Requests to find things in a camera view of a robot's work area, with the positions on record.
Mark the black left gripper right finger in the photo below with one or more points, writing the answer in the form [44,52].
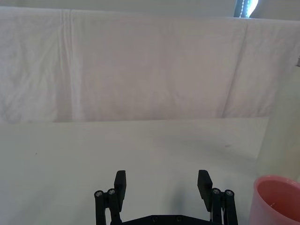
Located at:
[205,187]

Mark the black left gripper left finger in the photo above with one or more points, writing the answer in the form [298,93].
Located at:
[120,187]

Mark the cream vacuum bottle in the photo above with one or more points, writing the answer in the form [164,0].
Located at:
[286,131]

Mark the white table cloth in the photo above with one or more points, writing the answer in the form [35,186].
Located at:
[70,175]

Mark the white curtain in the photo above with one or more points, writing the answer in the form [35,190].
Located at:
[140,70]

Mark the pink plastic cup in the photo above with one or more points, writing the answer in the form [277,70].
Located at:
[260,208]

